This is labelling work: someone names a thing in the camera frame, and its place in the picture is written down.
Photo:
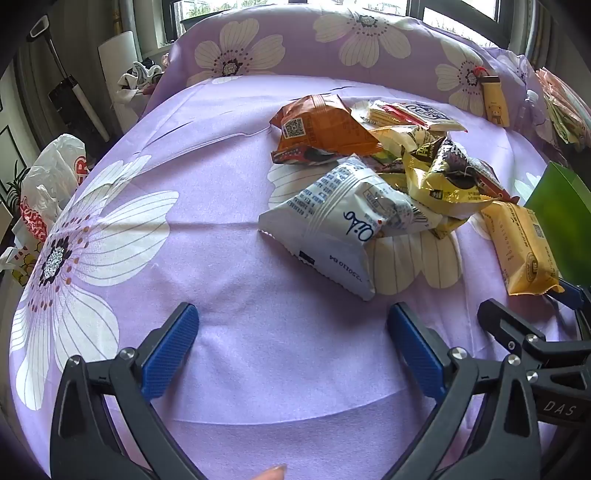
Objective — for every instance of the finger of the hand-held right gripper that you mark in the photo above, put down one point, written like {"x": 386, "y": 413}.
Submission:
{"x": 505, "y": 325}
{"x": 571, "y": 293}

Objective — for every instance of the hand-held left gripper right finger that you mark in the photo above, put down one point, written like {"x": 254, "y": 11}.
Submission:
{"x": 415, "y": 353}

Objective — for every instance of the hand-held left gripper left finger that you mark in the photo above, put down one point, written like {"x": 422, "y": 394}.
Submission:
{"x": 170, "y": 353}

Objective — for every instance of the yellow orange snack packet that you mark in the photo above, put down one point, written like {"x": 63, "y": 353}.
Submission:
{"x": 519, "y": 249}

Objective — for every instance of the green cardboard box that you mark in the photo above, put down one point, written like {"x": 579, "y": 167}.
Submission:
{"x": 561, "y": 207}

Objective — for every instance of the red snack packet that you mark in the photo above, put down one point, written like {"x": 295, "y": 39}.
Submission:
{"x": 490, "y": 180}

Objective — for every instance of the white and blue snack packet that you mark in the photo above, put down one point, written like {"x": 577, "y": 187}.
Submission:
{"x": 337, "y": 217}

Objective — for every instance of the person's left hand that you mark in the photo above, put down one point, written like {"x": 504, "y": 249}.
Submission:
{"x": 273, "y": 473}

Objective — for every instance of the purple floral bedsheet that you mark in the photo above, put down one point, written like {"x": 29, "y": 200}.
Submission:
{"x": 207, "y": 207}

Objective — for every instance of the yellow and dark snack packet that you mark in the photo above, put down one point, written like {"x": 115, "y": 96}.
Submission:
{"x": 443, "y": 187}
{"x": 392, "y": 139}

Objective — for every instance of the yellow printed bag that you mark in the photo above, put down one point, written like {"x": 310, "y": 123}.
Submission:
{"x": 21, "y": 265}

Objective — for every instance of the stack of folded cloths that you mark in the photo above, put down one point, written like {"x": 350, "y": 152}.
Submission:
{"x": 565, "y": 108}

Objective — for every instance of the clear plastic water bottle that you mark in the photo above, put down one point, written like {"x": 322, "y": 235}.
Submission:
{"x": 530, "y": 113}

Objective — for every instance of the yellow bear printed bottle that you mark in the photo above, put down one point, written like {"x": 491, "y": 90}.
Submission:
{"x": 496, "y": 104}

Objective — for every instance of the white and red plastic bag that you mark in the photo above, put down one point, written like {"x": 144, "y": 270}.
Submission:
{"x": 53, "y": 184}

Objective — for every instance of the cream packet with blue label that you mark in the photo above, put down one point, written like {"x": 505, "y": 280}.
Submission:
{"x": 427, "y": 114}

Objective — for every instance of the pile of white clothes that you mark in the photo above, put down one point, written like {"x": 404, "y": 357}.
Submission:
{"x": 138, "y": 78}

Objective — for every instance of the purple floral pillow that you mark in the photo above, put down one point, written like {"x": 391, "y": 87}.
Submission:
{"x": 304, "y": 50}

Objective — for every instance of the dark window frame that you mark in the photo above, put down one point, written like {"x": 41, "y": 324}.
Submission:
{"x": 168, "y": 21}

